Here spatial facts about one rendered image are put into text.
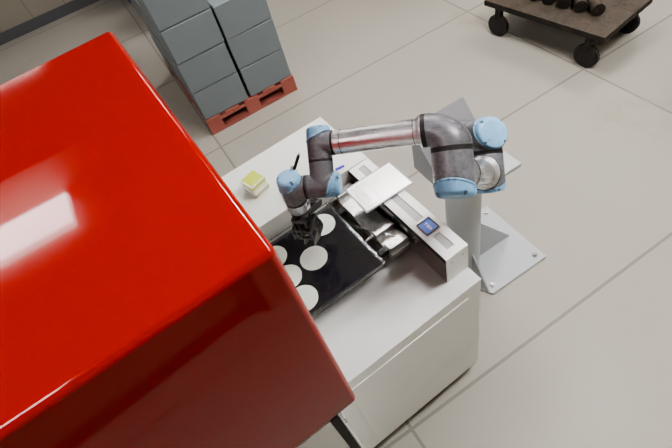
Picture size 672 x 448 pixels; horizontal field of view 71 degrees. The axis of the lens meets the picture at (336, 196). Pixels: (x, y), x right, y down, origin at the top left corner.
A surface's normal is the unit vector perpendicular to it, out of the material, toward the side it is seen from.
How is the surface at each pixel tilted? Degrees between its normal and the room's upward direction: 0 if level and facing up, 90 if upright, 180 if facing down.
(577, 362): 0
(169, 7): 90
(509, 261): 0
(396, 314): 0
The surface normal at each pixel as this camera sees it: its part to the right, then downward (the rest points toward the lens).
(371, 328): -0.21, -0.63
